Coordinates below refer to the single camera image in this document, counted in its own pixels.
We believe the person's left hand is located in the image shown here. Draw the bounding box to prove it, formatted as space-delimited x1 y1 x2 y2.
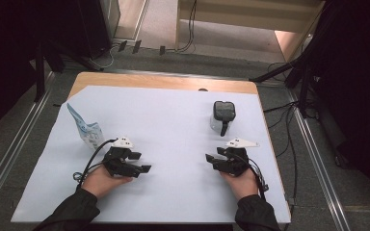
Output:
81 166 134 199

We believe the metal floor rail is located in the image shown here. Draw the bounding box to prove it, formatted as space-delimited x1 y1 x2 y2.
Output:
0 71 56 220
107 67 290 85
284 89 352 231

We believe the beige wooden shelf unit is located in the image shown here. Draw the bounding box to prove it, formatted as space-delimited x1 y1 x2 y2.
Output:
174 0 327 63

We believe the person's right hand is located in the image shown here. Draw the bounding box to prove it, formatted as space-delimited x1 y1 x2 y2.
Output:
220 167 260 201

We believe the dark curtain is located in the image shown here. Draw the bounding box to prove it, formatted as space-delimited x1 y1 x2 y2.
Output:
297 0 370 216
0 0 112 143

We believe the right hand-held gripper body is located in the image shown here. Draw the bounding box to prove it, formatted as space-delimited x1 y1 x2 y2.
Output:
212 138 260 177

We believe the grey cabinet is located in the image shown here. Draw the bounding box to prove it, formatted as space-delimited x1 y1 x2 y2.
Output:
99 0 122 40

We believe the white floor cable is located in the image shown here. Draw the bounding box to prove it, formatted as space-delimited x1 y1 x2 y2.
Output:
88 43 120 70

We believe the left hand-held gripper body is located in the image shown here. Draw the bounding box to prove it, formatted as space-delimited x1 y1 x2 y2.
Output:
102 137 140 178

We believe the blue and white refill pouch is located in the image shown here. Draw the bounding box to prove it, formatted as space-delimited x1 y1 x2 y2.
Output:
66 102 106 151

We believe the black floor cable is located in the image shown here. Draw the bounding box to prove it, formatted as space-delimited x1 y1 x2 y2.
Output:
263 99 301 206

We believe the black hanging cable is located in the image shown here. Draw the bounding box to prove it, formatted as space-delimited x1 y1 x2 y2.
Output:
175 0 198 54

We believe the white paper sheet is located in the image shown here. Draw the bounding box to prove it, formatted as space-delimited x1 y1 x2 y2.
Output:
11 84 292 224

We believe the black metal stand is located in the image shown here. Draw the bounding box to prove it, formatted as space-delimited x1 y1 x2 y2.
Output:
33 39 105 104
250 47 317 119

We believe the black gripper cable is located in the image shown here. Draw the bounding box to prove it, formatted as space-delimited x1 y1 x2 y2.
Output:
246 156 270 202
72 138 119 191

